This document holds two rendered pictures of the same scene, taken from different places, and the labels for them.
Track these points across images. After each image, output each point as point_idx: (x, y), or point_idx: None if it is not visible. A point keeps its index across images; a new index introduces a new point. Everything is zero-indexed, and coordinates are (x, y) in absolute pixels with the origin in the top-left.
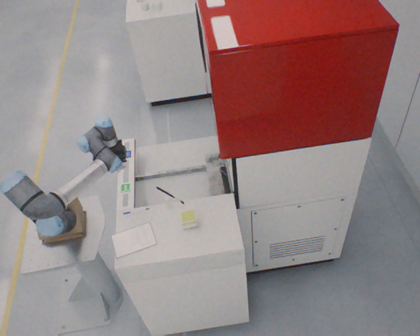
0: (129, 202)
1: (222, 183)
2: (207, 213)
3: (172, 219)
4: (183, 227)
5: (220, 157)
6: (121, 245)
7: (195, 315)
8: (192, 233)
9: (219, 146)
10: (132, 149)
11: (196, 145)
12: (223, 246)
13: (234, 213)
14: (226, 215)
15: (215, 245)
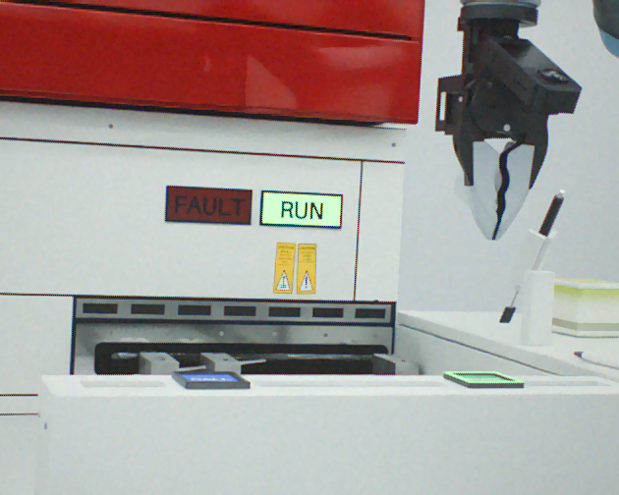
0: (572, 379)
1: (304, 374)
2: (512, 324)
3: (588, 344)
4: None
5: (415, 113)
6: None
7: None
8: None
9: (419, 60)
10: (159, 377)
11: (3, 443)
12: None
13: (486, 312)
14: (500, 316)
15: None
